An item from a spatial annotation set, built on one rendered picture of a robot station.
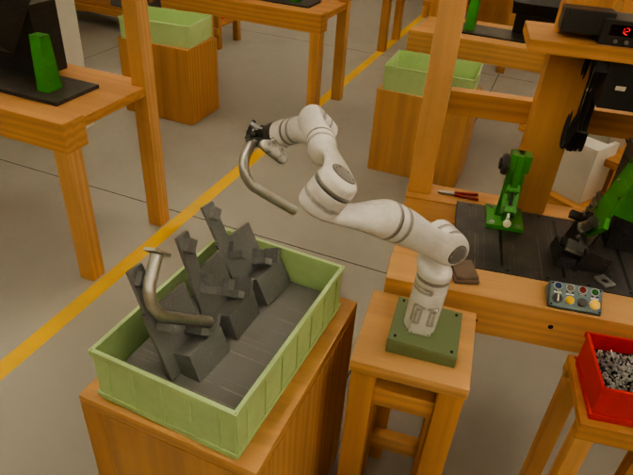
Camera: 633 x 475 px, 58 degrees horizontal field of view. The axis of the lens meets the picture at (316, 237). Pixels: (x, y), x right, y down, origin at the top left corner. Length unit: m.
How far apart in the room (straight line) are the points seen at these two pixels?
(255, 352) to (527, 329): 0.84
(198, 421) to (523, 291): 1.04
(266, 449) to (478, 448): 1.29
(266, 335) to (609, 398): 0.90
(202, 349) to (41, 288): 1.91
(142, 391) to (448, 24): 1.48
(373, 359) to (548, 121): 1.08
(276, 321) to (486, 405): 1.32
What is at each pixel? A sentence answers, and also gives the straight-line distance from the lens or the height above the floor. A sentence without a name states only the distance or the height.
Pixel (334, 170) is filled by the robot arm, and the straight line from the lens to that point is 1.15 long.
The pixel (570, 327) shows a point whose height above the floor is 0.85.
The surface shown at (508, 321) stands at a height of 0.82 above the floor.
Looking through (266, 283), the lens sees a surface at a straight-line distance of 1.73.
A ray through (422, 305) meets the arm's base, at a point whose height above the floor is 1.00.
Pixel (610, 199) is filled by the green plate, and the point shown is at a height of 1.14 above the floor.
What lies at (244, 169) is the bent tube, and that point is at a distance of 1.69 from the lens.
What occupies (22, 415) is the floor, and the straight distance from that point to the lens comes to 2.74.
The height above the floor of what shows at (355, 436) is 0.53.
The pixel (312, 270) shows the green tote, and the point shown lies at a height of 0.91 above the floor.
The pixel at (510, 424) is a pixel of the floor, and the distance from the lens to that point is 2.71.
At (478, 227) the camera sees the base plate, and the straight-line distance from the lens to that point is 2.13.
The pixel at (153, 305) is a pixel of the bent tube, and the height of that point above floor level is 1.09.
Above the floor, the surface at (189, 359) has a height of 0.92.
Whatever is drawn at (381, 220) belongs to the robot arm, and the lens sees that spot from 1.26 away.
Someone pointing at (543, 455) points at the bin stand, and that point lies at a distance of 2.14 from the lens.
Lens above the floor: 1.99
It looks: 34 degrees down
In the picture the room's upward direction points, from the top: 4 degrees clockwise
